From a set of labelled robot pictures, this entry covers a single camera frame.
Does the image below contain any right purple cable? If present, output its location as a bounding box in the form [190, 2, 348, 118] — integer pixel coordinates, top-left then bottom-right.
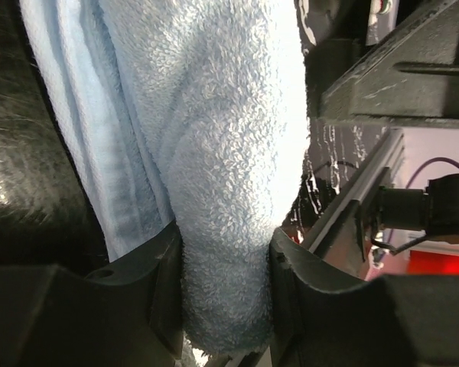
[405, 156, 459, 190]

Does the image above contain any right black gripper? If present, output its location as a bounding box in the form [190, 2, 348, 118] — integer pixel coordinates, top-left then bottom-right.
[305, 1, 459, 128]

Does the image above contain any light blue towel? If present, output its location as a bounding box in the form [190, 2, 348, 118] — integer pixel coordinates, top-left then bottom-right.
[20, 1, 308, 355]

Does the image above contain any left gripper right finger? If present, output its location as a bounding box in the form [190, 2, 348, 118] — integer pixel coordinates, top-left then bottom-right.
[269, 230, 459, 366]

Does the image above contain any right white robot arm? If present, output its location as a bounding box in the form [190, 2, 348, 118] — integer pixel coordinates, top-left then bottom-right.
[304, 1, 459, 250]

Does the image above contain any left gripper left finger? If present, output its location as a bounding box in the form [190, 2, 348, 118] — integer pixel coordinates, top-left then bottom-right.
[0, 222, 183, 366]

